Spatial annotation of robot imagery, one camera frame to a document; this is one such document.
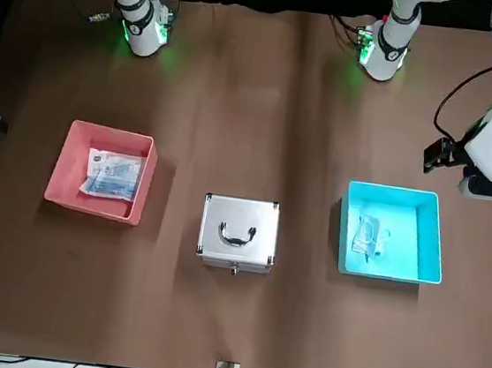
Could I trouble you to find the used light blue face mask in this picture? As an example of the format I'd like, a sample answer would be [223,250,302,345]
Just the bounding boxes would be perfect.
[350,213,395,260]

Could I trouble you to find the new face mask packet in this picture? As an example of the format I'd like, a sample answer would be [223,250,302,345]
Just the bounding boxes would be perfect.
[79,146,149,204]

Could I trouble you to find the blue plastic box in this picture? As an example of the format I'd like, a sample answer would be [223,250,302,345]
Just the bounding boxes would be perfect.
[333,179,453,287]

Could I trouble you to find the pink plastic box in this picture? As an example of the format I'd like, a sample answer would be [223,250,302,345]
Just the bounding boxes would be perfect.
[42,116,163,229]

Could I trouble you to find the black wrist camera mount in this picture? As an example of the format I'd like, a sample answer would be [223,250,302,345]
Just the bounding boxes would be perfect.
[421,134,459,176]

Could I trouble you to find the black left arm base cables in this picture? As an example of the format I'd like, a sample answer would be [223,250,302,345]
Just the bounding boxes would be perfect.
[327,13,369,49]

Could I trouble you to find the black arm base cables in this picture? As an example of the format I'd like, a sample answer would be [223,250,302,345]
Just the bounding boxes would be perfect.
[164,0,183,32]
[327,13,369,49]

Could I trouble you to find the silver aluminium case with handle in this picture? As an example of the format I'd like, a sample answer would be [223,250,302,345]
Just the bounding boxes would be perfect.
[193,192,283,282]

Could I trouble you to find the black right arm base cables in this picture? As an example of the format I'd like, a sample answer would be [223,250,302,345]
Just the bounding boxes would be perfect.
[164,0,183,32]

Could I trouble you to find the right arm cable with connector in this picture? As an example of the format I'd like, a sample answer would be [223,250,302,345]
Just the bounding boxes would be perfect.
[59,0,115,27]

